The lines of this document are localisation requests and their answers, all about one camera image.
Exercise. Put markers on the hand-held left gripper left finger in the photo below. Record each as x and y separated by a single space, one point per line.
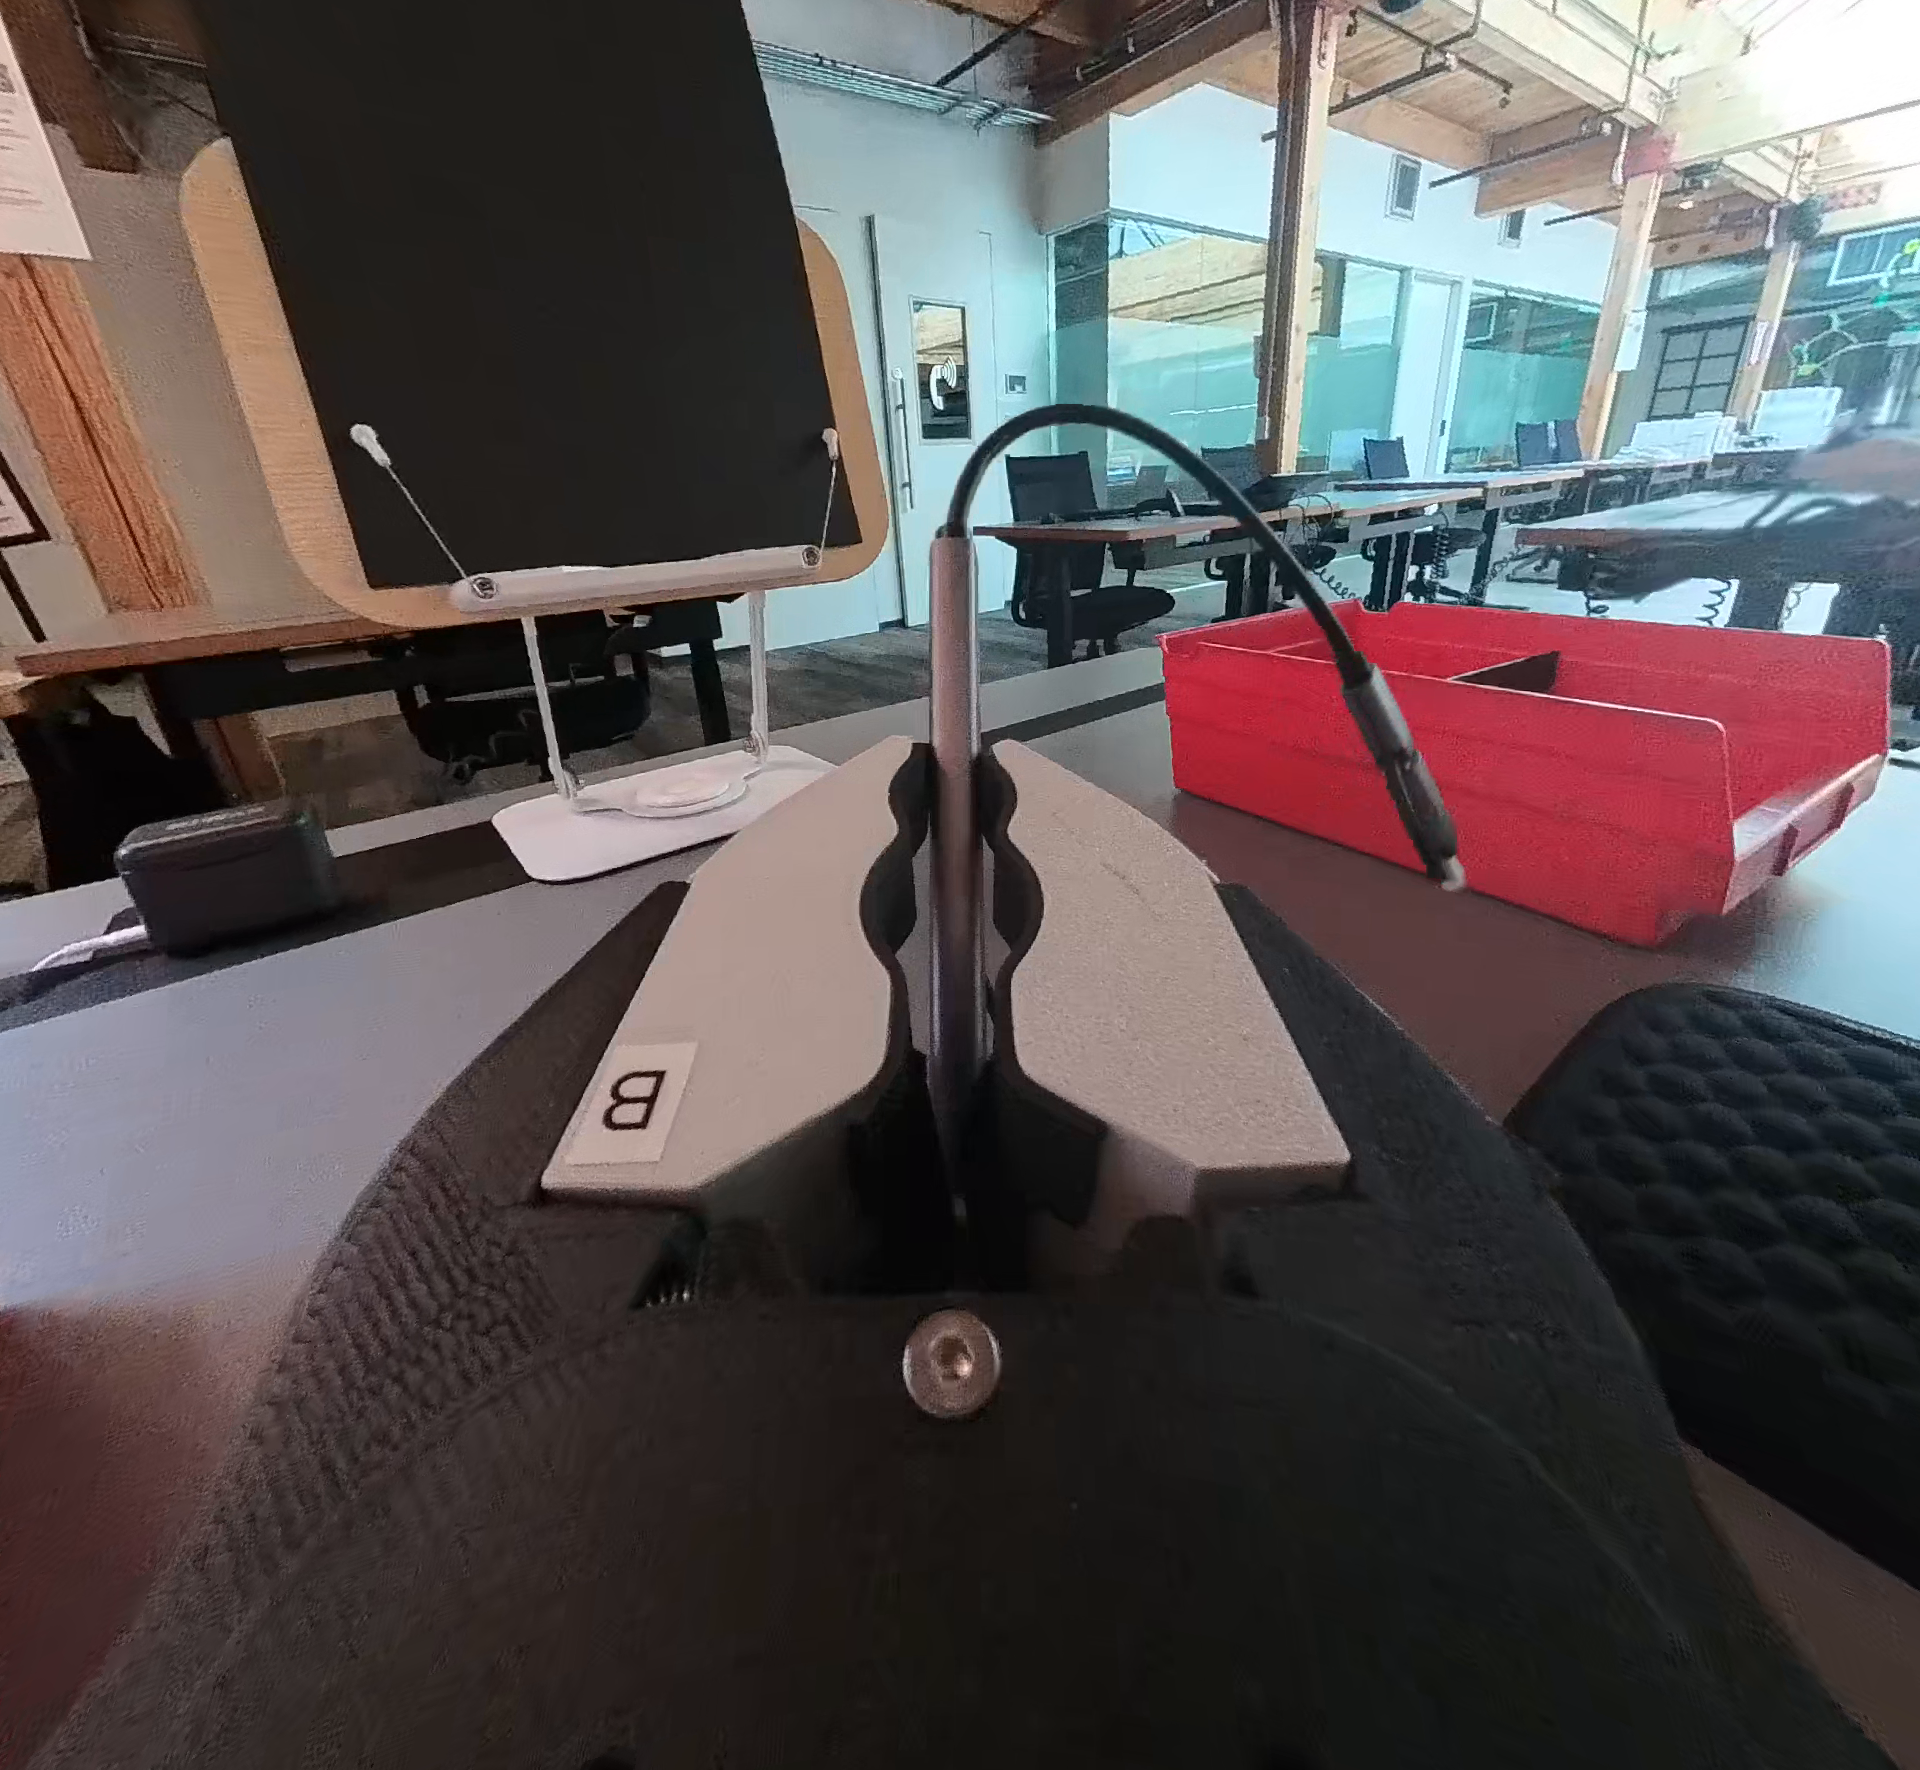
763 993

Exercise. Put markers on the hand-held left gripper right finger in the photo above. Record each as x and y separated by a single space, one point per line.
1154 1019

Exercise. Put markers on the grey usb hub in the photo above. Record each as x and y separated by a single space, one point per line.
959 690

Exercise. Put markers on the red plastic storage bin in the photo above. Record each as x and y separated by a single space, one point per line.
1501 780

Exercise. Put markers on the black office chair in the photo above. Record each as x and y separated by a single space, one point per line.
524 704
1057 524

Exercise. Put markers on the white door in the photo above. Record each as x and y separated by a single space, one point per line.
933 524

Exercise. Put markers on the dark grey charger case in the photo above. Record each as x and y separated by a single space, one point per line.
227 880

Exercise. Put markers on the dark door window panel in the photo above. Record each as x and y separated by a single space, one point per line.
940 368

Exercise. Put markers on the rounded wooden panel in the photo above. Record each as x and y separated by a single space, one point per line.
248 375

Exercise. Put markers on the black display panel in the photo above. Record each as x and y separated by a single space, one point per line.
497 226

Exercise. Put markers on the white paper notice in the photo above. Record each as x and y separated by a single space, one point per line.
37 151

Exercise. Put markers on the wooden support post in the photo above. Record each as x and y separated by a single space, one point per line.
1622 301
1298 241

